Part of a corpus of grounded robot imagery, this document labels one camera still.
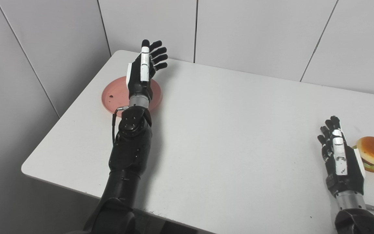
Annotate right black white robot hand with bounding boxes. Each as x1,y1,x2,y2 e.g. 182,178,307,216
317,116,366,197

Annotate pink round plate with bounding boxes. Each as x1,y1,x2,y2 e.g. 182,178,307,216
101,76,163,118

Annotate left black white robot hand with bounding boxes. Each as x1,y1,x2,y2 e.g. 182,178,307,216
126,39,168,100

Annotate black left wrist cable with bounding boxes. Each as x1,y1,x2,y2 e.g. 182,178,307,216
111,106,130,144

